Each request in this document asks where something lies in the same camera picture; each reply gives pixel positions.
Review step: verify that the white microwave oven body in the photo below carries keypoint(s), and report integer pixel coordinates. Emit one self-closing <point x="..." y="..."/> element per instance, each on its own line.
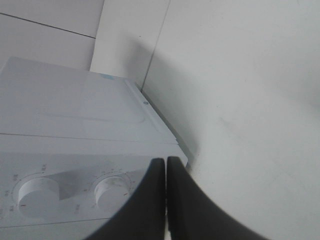
<point x="77" y="128"/>

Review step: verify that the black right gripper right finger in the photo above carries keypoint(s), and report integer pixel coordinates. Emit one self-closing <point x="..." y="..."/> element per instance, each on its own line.
<point x="192" y="215"/>

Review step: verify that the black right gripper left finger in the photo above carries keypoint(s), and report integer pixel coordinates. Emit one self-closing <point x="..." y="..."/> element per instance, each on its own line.
<point x="143" y="216"/>

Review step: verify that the upper white power knob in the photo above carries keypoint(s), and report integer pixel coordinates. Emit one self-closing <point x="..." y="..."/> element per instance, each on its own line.
<point x="39" y="198"/>

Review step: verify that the white timer knob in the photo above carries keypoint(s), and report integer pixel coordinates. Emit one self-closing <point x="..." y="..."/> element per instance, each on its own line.
<point x="111" y="191"/>

